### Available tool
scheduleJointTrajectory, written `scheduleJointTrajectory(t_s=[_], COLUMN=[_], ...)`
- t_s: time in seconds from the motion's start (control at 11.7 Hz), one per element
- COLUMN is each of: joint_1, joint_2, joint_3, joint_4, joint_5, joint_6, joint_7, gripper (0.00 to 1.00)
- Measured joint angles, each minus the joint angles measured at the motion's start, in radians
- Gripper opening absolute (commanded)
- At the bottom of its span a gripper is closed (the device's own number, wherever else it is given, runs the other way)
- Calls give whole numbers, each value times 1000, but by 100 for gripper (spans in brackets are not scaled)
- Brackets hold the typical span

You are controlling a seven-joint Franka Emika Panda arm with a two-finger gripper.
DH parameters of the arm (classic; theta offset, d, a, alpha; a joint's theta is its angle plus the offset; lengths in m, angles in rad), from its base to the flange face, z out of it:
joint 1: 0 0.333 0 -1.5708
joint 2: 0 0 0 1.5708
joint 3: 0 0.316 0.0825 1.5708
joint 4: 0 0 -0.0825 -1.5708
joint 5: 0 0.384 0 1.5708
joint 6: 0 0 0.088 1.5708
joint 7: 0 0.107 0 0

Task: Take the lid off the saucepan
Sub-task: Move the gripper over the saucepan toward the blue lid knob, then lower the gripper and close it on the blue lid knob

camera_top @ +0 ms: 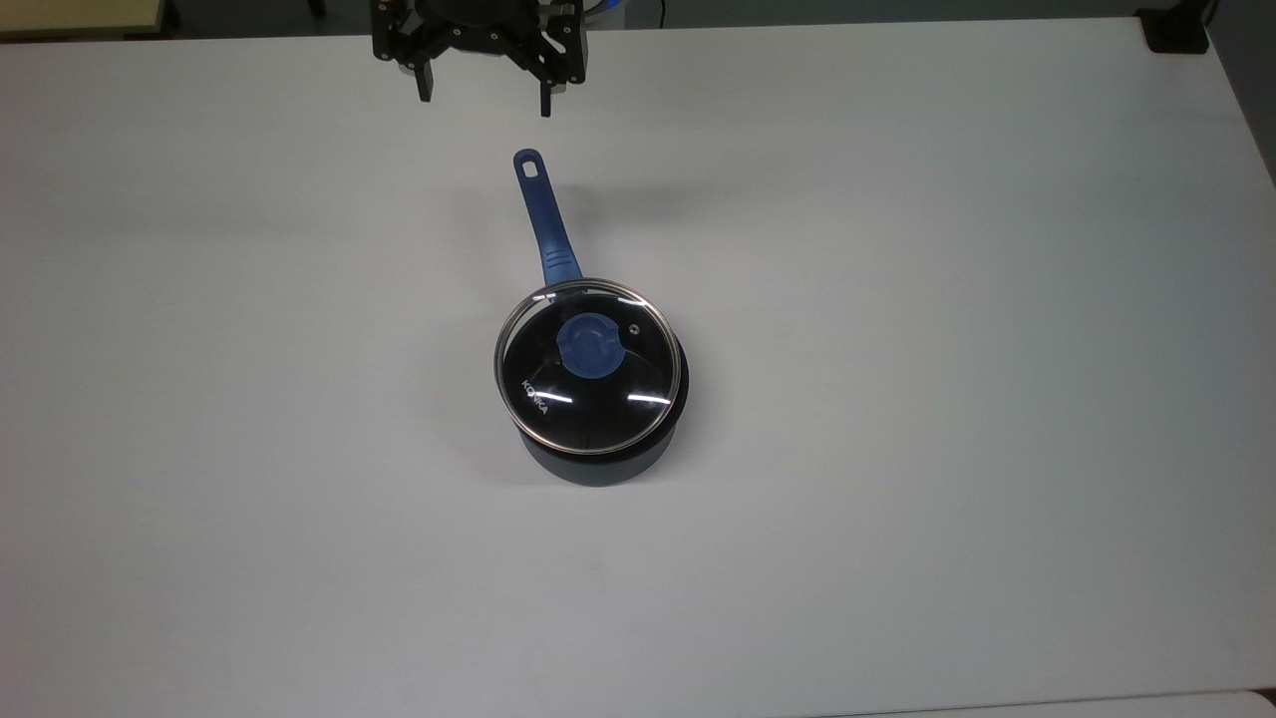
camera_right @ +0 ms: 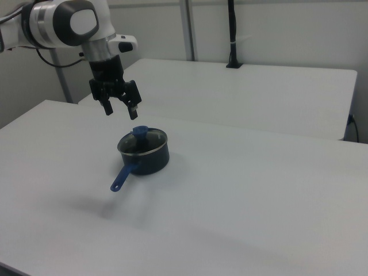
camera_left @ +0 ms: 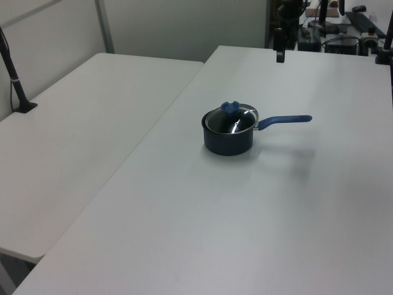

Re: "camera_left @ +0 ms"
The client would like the white side table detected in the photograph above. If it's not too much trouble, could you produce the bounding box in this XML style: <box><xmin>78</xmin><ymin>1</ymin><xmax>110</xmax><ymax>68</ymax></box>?
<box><xmin>0</xmin><ymin>52</ymin><xmax>205</xmax><ymax>259</ymax></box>

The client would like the glass lid with blue knob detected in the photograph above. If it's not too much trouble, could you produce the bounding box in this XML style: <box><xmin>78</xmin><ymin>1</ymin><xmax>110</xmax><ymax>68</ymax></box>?
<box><xmin>205</xmin><ymin>100</ymin><xmax>259</xmax><ymax>135</ymax></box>

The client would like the dark blue saucepan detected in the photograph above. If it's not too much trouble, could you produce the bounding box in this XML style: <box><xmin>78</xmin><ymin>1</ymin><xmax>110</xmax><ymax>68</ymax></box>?
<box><xmin>201</xmin><ymin>108</ymin><xmax>313</xmax><ymax>157</ymax></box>

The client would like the black camera stand pole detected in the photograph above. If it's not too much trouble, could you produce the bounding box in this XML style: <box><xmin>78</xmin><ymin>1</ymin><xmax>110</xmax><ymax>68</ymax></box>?
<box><xmin>0</xmin><ymin>25</ymin><xmax>39</xmax><ymax>115</ymax></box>

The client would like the black electronics box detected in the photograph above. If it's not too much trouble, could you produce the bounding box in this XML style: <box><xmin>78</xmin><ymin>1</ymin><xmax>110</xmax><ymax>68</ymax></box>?
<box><xmin>324</xmin><ymin>36</ymin><xmax>360</xmax><ymax>55</ymax></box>

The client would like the black clamp-mounted stand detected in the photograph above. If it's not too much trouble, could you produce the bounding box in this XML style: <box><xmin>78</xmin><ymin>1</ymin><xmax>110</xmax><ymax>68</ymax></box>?
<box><xmin>374</xmin><ymin>0</ymin><xmax>393</xmax><ymax>66</ymax></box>

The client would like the black Franka gripper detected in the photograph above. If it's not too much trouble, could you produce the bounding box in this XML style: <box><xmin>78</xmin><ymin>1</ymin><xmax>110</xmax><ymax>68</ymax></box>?
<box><xmin>273</xmin><ymin>27</ymin><xmax>285</xmax><ymax>63</ymax></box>

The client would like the grey partition post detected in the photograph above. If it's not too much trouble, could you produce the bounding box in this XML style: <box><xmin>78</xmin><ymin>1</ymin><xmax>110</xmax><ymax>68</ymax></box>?
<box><xmin>94</xmin><ymin>0</ymin><xmax>116</xmax><ymax>55</ymax></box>

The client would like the black round-base stand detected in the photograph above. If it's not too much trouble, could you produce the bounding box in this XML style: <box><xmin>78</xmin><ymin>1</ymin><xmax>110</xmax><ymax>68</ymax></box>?
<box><xmin>308</xmin><ymin>0</ymin><xmax>340</xmax><ymax>35</ymax></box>

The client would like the black keyboard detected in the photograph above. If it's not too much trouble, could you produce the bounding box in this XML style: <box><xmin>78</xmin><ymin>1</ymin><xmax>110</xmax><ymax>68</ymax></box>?
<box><xmin>344</xmin><ymin>11</ymin><xmax>387</xmax><ymax>36</ymax></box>

